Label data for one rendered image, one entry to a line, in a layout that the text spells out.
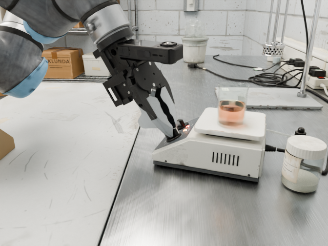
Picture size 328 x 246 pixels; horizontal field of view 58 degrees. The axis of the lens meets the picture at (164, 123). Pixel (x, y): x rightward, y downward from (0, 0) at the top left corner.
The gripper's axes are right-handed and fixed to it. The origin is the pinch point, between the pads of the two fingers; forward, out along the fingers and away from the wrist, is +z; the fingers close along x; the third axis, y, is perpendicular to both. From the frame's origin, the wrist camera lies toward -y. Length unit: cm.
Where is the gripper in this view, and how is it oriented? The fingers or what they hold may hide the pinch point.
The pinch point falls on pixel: (173, 128)
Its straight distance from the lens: 56.3
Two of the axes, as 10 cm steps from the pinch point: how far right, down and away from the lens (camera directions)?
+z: 4.7, 8.6, 1.7
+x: -5.1, 4.3, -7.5
